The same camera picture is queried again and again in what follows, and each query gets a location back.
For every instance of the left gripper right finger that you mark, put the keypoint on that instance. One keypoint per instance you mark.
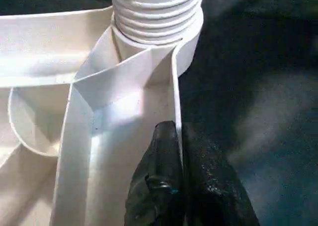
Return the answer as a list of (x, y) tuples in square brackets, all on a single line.
[(213, 186)]

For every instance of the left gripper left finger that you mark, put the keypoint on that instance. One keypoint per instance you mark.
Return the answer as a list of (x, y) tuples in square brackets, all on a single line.
[(156, 186)]

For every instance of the white plastic table top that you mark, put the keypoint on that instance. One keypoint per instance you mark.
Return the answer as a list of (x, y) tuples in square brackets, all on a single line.
[(74, 112)]

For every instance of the white plastic table leg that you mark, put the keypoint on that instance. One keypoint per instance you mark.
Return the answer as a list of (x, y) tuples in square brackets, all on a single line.
[(156, 12)]

